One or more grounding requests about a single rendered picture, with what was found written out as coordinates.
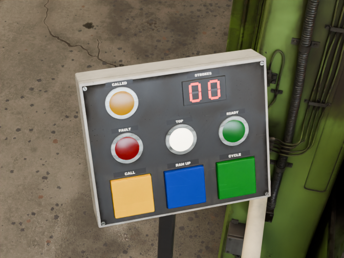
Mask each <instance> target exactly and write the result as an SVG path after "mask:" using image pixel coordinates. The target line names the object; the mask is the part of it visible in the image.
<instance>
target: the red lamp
mask: <svg viewBox="0 0 344 258"><path fill-rule="evenodd" d="M138 152H139V143H138V141H137V140H136V139H134V138H132V137H123V138H121V139H120V140H119V141H118V142H117V143H116V145H115V153H116V155H117V156H118V157H119V158H120V159H122V160H130V159H132V158H134V157H136V155H137V154H138Z"/></svg>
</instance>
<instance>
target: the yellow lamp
mask: <svg viewBox="0 0 344 258"><path fill-rule="evenodd" d="M134 104H135V102H134V98H133V96H132V95H131V94H130V93H128V92H126V91H119V92H116V93H115V94H114V95H112V97H111V98H110V101H109V106H110V109H111V111H112V112H113V113H114V114H116V115H120V116H122V115H126V114H128V113H130V112H131V111H132V109H133V107H134Z"/></svg>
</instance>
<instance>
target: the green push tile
mask: <svg viewBox="0 0 344 258"><path fill-rule="evenodd" d="M216 173H217V188H218V198H219V199H220V200H221V199H227V198H233V197H238V196H244V195H249V194H255V193H256V177H255V158H254V156H251V157H245V158H239V159H233V160H227V161H221V162H216Z"/></svg>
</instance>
